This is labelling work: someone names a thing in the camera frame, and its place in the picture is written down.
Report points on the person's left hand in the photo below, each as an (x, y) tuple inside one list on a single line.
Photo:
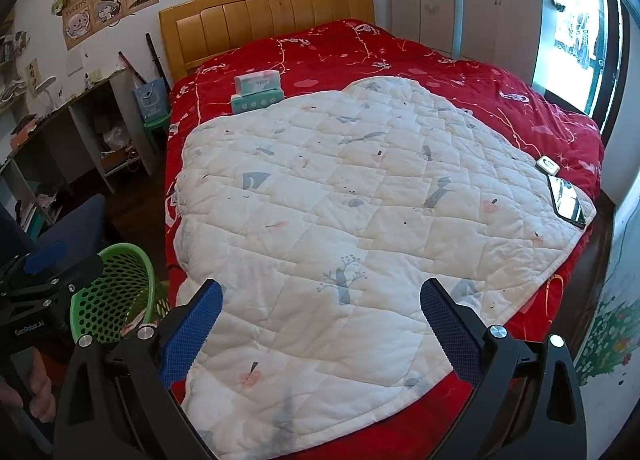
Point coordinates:
[(40, 390)]

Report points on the dark wooden stick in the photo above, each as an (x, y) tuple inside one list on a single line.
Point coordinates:
[(155, 57)]

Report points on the white wardrobe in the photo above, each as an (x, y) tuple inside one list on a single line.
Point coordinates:
[(475, 0)]

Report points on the green plastic basket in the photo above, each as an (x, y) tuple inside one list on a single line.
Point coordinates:
[(145, 260)]

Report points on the white quilted blanket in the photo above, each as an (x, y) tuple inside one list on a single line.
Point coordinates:
[(375, 215)]

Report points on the small white device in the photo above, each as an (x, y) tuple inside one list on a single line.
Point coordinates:
[(547, 165)]

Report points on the teal wipes box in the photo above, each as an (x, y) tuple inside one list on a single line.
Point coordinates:
[(257, 102)]

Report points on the glass balcony door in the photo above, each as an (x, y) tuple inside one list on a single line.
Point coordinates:
[(570, 40)]

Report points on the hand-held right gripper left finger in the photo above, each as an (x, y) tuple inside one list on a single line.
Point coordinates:
[(192, 325)]

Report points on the green stool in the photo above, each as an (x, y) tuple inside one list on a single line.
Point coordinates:
[(157, 124)]

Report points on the wooden headboard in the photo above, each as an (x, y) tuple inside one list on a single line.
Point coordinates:
[(265, 20)]

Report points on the red stick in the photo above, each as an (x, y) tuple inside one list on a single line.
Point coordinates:
[(132, 67)]

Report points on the blue paper bag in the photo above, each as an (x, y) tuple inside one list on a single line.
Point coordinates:
[(150, 100)]

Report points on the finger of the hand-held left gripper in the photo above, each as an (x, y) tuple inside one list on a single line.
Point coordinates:
[(42, 255), (80, 275)]

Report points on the red bed with wooden headboard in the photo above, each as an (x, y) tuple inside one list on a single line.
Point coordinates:
[(450, 75)]

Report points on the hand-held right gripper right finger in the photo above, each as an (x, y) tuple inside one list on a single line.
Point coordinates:
[(450, 335)]

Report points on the flower wall sticker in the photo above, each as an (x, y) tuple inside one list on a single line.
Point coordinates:
[(610, 335)]

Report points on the black smartphone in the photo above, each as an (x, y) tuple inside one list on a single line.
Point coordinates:
[(567, 202)]

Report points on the grey desk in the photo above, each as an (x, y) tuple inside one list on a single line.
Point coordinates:
[(85, 125)]

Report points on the white tissue pack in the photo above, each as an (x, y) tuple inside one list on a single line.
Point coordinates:
[(257, 81)]

